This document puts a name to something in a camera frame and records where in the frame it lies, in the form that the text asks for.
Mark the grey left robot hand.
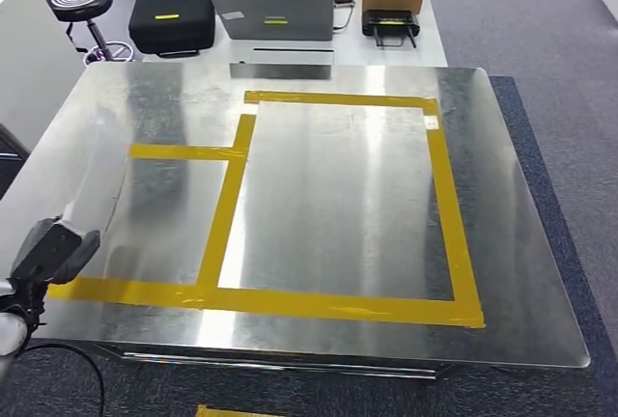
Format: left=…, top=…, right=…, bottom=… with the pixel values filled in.
left=10, top=216, right=101, bottom=288

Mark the white curved body panel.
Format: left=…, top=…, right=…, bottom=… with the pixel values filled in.
left=60, top=103, right=131, bottom=239

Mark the steel workbench table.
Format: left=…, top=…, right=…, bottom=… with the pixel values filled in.
left=0, top=63, right=592, bottom=382

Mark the black panel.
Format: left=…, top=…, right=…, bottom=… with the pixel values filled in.
left=0, top=123, right=31, bottom=201

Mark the white cabinet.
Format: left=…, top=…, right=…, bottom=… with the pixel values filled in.
left=0, top=0, right=87, bottom=153

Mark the black round stool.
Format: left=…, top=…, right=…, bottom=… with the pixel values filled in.
left=50, top=0, right=135, bottom=69

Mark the black zip carry case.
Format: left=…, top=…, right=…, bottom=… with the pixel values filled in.
left=128, top=0, right=217, bottom=59

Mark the silver flat metal box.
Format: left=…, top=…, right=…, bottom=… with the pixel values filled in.
left=229, top=47, right=335, bottom=81

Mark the grey open laptop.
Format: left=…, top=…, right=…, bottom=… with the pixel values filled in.
left=207, top=0, right=335, bottom=42

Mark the white office desk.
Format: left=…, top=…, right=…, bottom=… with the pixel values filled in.
left=142, top=0, right=449, bottom=70

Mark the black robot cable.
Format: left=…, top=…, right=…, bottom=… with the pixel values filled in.
left=19, top=342, right=106, bottom=417

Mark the black device with handle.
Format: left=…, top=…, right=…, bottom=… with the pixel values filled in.
left=361, top=9, right=421, bottom=51

